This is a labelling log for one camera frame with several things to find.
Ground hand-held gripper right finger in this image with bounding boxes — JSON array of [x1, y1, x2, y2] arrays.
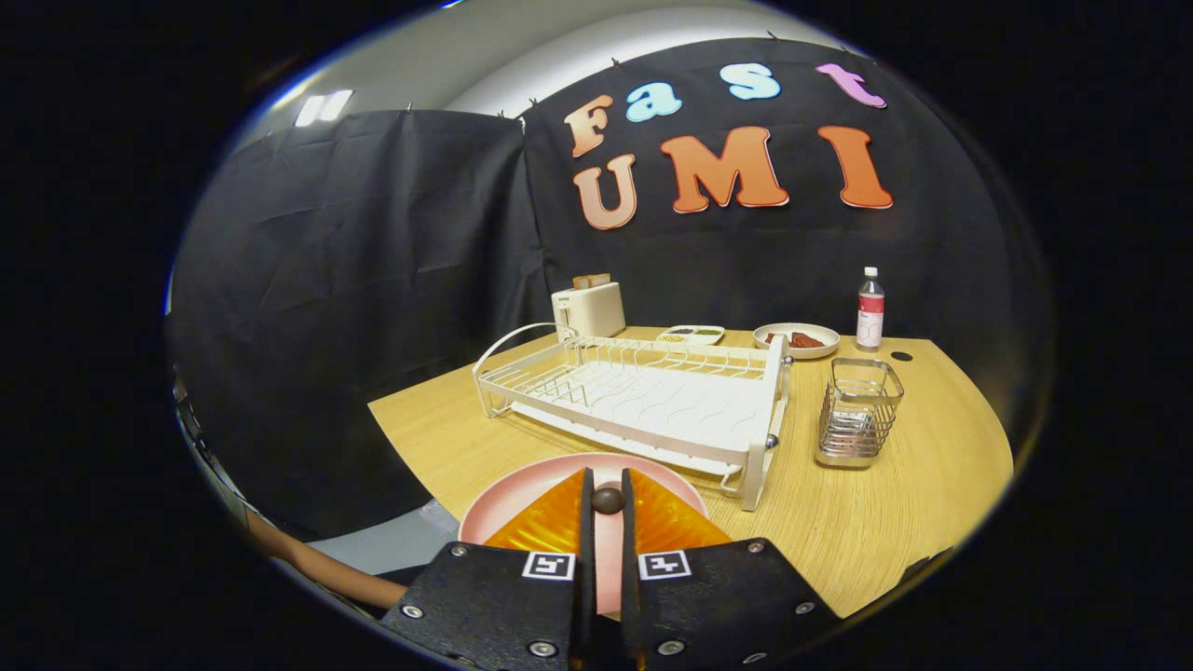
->
[[620, 468, 844, 671]]

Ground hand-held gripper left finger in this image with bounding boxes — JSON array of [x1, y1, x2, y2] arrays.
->
[[380, 468, 597, 671]]

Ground pink plate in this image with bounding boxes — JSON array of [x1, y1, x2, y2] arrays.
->
[[459, 453, 709, 616]]

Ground metal wire basket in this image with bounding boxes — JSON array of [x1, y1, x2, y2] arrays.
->
[[815, 358, 905, 470]]

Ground white wire dish rack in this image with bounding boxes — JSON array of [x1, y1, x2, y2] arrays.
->
[[472, 322, 795, 513]]

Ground white divided dish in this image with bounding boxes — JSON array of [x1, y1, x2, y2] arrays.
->
[[655, 324, 726, 347]]

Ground cream plate with meat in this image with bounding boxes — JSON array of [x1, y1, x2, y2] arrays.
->
[[752, 322, 842, 361]]

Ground white toaster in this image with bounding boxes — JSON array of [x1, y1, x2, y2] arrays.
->
[[551, 281, 627, 340]]

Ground clear bottle with red label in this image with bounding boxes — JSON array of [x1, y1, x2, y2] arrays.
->
[[856, 267, 886, 352]]

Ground black backdrop cloth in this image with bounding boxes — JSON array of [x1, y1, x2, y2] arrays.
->
[[166, 37, 1054, 541]]

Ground ceiling light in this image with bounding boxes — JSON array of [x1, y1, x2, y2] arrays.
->
[[294, 89, 355, 129]]

